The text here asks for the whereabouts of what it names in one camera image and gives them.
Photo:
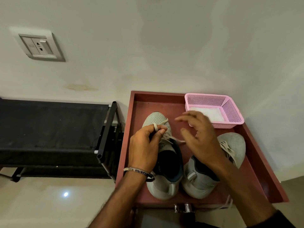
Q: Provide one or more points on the stack of white wipes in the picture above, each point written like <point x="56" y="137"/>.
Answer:
<point x="213" y="113"/>

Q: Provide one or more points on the person's right forearm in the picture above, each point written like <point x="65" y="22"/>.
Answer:
<point x="244" y="194"/>

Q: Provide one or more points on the black shoe rack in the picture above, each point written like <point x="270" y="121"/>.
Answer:
<point x="50" y="123"/>

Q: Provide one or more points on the reddish-brown side table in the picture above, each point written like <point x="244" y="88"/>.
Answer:
<point x="142" y="109"/>

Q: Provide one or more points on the person's right hand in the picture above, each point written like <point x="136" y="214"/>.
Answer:
<point x="204" y="142"/>

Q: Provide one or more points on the grey sneaker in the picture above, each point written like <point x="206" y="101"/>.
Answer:
<point x="164" y="187"/>
<point x="199" y="185"/>

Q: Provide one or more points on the person's left forearm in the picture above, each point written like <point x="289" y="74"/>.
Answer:
<point x="118" y="201"/>

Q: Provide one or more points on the white wall socket plate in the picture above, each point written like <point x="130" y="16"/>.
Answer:
<point x="38" y="46"/>

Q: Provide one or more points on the person's left hand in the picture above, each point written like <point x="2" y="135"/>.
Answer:
<point x="142" y="149"/>

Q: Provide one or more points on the pink plastic basket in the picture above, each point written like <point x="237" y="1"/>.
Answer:
<point x="206" y="99"/>

